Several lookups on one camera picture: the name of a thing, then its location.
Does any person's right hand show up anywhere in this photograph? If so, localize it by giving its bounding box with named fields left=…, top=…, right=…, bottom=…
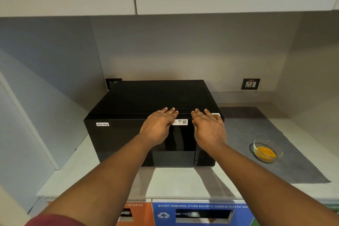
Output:
left=191, top=108, right=228, bottom=154

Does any person's left hand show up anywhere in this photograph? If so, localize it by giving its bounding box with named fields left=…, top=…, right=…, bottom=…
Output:
left=139, top=107, right=179, bottom=147

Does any person's left forearm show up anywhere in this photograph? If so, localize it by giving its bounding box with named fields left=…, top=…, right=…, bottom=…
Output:
left=40, top=134, right=157, bottom=226

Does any person's right forearm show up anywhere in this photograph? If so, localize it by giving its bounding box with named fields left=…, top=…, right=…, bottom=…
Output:
left=212, top=144, right=339, bottom=226

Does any black microwave oven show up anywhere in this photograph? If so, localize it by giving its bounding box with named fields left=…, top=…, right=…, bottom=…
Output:
left=84, top=80, right=225, bottom=168

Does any yellow grated food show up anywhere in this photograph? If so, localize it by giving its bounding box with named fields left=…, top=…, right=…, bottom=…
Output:
left=256, top=146, right=277, bottom=162

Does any clear glass bowl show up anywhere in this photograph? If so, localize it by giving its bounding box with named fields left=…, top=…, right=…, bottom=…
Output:
left=253, top=139, right=283, bottom=164

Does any grey counter mat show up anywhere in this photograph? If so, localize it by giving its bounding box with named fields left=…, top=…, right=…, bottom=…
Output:
left=212, top=107, right=331, bottom=184

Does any orange waste bin panel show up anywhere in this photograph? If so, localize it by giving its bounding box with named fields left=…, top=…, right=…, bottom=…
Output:
left=117, top=202, right=155, bottom=226

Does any blue waste bin panel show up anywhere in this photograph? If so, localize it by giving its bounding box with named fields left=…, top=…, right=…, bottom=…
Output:
left=152, top=200, right=255, bottom=226

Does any white side cabinet panel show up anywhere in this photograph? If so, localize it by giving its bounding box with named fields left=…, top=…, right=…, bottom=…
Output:
left=0, top=71, right=60, bottom=216

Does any dark red sleeve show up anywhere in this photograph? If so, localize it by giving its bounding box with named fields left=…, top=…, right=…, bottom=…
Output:
left=25, top=214, right=86, bottom=226

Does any green waste bin panel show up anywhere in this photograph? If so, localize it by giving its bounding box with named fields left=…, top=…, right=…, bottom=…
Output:
left=249, top=203, right=339, bottom=226

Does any black wall socket with switch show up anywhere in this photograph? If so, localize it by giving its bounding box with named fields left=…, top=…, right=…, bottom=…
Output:
left=241, top=78, right=260, bottom=90

